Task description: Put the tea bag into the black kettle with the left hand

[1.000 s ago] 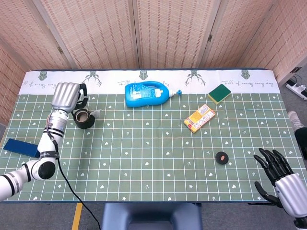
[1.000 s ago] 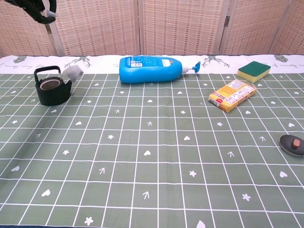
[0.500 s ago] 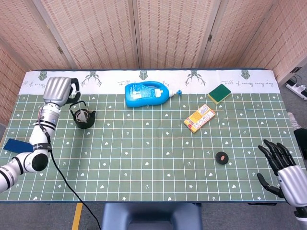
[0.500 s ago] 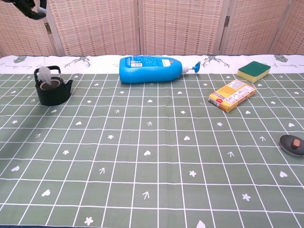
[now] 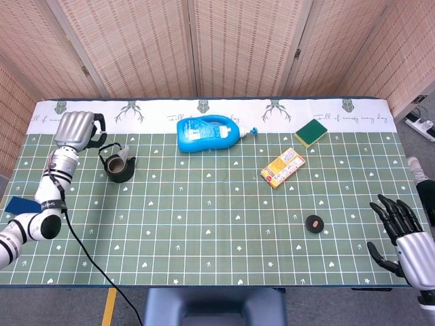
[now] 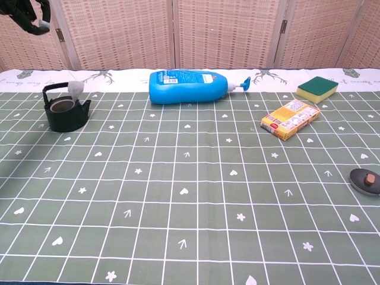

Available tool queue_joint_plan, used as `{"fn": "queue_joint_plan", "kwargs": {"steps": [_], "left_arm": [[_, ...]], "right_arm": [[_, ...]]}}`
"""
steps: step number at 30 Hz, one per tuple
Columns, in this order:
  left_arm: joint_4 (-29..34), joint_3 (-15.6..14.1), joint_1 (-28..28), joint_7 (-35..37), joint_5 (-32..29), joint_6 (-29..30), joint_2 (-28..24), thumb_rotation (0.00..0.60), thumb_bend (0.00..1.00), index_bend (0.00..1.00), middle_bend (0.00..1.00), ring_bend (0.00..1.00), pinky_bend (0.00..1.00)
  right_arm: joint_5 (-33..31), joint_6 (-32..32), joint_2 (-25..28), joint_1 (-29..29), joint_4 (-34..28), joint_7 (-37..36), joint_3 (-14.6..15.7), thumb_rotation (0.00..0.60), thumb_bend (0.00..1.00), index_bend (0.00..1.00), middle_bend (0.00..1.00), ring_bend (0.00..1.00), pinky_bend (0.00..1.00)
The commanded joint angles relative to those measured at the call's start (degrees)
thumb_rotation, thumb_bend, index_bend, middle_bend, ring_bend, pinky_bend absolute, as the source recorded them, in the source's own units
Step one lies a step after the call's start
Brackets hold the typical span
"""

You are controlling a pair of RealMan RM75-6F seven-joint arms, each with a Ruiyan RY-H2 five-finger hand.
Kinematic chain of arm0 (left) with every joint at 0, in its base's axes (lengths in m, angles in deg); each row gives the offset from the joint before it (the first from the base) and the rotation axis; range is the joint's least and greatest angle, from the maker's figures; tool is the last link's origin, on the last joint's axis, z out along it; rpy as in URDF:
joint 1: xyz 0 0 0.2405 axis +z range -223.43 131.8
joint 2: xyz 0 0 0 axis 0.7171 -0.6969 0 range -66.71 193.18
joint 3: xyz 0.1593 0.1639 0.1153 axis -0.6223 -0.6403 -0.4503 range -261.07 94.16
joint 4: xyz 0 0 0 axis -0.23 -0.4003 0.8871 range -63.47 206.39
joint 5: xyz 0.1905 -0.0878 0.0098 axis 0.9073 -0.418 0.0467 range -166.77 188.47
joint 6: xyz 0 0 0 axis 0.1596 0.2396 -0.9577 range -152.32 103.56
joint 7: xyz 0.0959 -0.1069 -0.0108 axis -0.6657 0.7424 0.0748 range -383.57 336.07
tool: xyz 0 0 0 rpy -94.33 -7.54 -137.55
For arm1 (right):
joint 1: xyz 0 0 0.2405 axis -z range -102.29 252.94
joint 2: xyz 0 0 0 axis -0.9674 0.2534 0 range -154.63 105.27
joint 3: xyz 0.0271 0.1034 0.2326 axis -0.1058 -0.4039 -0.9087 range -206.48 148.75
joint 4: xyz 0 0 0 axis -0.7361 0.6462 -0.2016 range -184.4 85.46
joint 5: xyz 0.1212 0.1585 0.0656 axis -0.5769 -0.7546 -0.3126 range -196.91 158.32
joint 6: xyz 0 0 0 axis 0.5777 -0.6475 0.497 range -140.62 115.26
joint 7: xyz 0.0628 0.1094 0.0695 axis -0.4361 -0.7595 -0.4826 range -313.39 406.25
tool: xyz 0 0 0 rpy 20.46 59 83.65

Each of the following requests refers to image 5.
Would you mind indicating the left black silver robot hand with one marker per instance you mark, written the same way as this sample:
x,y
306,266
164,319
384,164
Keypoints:
x,y
74,129

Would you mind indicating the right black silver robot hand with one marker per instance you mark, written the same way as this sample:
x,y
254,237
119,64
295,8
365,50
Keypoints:
x,y
416,258

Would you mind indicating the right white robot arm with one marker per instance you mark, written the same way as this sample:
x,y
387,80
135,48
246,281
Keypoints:
x,y
427,305

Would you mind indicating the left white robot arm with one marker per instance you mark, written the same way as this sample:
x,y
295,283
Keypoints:
x,y
47,193

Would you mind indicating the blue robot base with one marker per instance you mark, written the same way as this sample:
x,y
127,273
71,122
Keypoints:
x,y
214,305

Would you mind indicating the black cast iron teapot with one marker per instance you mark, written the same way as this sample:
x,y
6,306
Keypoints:
x,y
120,175

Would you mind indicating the black round disc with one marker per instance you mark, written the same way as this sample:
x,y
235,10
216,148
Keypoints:
x,y
314,224

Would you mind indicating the black trouser leg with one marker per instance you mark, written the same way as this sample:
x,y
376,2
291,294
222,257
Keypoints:
x,y
427,200

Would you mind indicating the metal screen hinge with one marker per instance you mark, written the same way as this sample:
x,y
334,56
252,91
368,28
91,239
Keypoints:
x,y
85,70
297,53

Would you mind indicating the white sneaker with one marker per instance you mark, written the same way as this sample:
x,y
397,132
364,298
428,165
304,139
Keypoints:
x,y
416,168

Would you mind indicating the dark blue rectangular box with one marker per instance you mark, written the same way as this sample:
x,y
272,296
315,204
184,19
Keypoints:
x,y
20,204

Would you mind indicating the bamboo folding screen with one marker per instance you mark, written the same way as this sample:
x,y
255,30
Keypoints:
x,y
153,47

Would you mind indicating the blue detergent pump bottle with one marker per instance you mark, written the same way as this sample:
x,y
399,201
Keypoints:
x,y
200,136

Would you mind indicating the white power strip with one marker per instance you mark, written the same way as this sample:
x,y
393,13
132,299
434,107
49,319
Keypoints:
x,y
421,127

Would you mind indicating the yellow printed cardboard box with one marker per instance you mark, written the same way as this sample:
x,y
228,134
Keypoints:
x,y
282,167

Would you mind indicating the green grid tablecloth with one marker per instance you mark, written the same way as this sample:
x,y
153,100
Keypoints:
x,y
217,210

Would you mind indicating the green yellow sponge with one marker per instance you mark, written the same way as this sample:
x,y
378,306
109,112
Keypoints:
x,y
311,130

